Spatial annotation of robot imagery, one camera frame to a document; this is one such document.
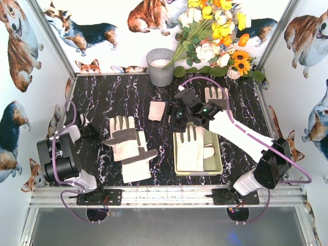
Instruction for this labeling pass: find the horizontal white grey work glove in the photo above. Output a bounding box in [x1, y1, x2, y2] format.
[148, 101, 167, 121]

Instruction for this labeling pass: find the pale green plastic storage basket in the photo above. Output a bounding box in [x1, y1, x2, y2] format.
[173, 125, 223, 176]

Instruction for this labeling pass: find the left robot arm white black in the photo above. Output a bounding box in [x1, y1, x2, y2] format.
[36, 111, 106, 204]

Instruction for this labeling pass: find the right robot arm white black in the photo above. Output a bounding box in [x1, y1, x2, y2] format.
[155, 88, 293, 196]

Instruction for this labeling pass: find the grey metal bucket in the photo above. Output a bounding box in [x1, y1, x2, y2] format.
[146, 48, 174, 87]

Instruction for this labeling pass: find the small sunflower pot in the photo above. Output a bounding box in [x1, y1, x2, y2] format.
[226, 50, 257, 80]

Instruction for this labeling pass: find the artificial flower bouquet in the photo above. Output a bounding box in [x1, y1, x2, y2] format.
[166, 1, 252, 67]

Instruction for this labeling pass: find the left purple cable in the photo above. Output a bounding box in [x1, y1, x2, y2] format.
[52, 99, 103, 224]

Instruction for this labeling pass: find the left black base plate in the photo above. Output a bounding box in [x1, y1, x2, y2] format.
[76, 189, 122, 206]

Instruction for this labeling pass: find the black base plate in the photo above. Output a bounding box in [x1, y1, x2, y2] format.
[205, 189, 260, 205]
[76, 189, 122, 206]

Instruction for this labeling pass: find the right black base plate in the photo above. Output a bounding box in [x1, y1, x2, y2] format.
[205, 189, 260, 205]

